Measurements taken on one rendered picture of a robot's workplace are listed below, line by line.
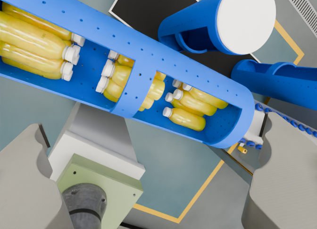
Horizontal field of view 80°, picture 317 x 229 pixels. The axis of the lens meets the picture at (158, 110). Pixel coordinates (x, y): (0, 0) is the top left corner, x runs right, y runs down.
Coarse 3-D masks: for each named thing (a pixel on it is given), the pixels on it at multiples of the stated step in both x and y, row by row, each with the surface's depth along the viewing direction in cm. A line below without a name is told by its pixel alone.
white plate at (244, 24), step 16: (224, 0) 73; (240, 0) 74; (256, 0) 76; (272, 0) 78; (224, 16) 74; (240, 16) 76; (256, 16) 78; (272, 16) 80; (224, 32) 76; (240, 32) 78; (256, 32) 80; (240, 48) 80; (256, 48) 82
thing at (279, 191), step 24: (264, 120) 11; (264, 144) 9; (288, 144) 8; (312, 144) 8; (264, 168) 7; (288, 168) 7; (312, 168) 7; (264, 192) 6; (288, 192) 6; (312, 192) 6; (264, 216) 6; (288, 216) 6; (312, 216) 6
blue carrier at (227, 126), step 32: (0, 0) 55; (32, 0) 43; (64, 0) 48; (96, 32) 49; (128, 32) 54; (0, 64) 59; (96, 64) 74; (160, 64) 55; (192, 64) 62; (64, 96) 61; (96, 96) 70; (128, 96) 54; (224, 96) 64; (160, 128) 73; (224, 128) 79
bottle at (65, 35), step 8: (8, 8) 48; (16, 8) 48; (16, 16) 49; (24, 16) 49; (32, 16) 50; (32, 24) 51; (40, 24) 51; (48, 24) 51; (56, 32) 53; (64, 32) 53; (64, 40) 56; (72, 40) 56
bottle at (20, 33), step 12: (0, 12) 46; (0, 24) 45; (12, 24) 46; (24, 24) 48; (0, 36) 47; (12, 36) 47; (24, 36) 47; (36, 36) 48; (48, 36) 49; (24, 48) 49; (36, 48) 49; (48, 48) 49; (60, 48) 51
